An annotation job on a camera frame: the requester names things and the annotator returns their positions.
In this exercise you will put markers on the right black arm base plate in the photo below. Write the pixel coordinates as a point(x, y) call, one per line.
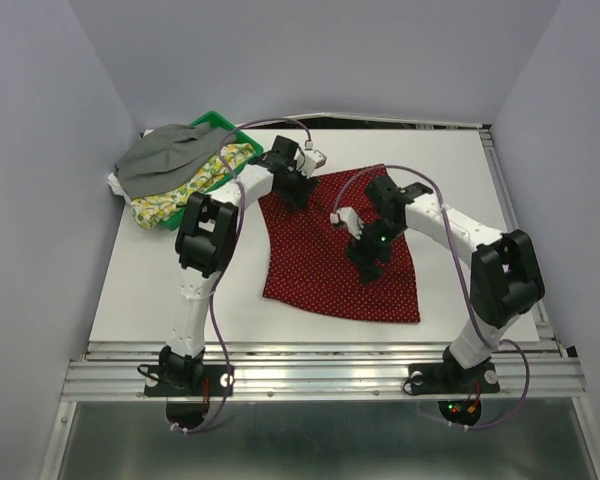
point(446, 380)

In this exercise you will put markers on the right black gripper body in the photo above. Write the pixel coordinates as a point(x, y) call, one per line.
point(376, 240)

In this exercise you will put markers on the yellow lemon print skirt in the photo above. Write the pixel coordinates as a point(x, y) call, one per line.
point(166, 209)

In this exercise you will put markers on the aluminium frame rail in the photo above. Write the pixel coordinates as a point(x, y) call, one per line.
point(320, 371)

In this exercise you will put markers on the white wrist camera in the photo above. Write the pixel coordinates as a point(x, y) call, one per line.
point(314, 159)
point(347, 218)

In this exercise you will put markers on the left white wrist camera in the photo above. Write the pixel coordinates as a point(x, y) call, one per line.
point(314, 159)

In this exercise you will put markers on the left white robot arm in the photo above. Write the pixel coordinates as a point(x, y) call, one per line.
point(207, 239)

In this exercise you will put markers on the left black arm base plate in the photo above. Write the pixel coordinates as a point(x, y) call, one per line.
point(213, 381)

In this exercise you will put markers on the green plastic tray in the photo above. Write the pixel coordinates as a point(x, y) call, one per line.
point(237, 152)

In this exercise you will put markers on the red polka dot skirt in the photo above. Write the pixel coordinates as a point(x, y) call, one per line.
point(308, 267)

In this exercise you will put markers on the grey skirt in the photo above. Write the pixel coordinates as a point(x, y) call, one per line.
point(167, 158)

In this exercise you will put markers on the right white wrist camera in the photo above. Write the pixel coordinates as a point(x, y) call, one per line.
point(347, 218)

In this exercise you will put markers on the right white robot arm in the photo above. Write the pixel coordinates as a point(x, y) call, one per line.
point(499, 275)

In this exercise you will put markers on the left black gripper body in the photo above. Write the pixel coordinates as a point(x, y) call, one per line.
point(291, 191)

